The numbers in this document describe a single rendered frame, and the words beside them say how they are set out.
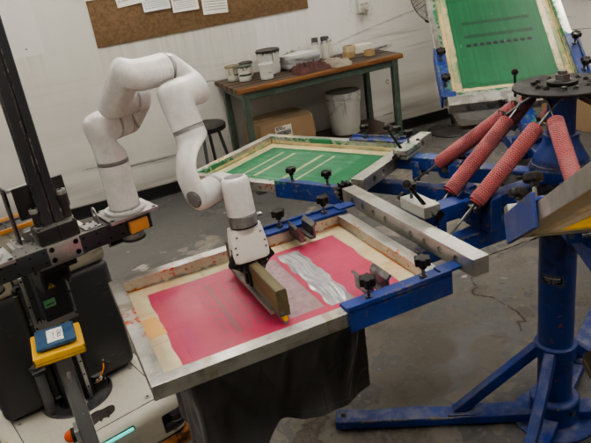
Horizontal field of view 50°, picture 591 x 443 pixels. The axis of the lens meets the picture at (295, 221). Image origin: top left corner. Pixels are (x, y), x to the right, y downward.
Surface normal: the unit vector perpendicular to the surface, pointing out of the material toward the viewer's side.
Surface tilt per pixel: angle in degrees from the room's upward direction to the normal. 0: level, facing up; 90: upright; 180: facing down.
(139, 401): 0
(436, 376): 0
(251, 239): 87
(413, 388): 0
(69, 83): 90
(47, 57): 90
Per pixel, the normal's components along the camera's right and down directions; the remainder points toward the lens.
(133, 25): 0.41, 0.30
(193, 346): -0.14, -0.91
